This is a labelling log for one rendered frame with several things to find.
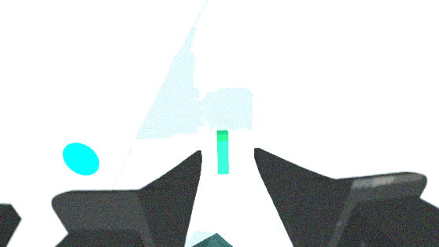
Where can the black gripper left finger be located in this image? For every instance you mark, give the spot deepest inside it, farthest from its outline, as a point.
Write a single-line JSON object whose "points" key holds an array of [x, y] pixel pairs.
{"points": [[160, 211]]}

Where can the green rectangular post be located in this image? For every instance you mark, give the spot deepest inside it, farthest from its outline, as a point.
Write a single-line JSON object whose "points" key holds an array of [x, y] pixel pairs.
{"points": [[223, 151]]}

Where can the cyan circle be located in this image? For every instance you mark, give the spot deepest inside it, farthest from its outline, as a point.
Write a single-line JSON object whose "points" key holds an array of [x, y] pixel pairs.
{"points": [[80, 158]]}

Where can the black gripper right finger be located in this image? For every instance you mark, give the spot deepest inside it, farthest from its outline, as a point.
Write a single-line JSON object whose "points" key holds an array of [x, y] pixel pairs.
{"points": [[314, 208]]}

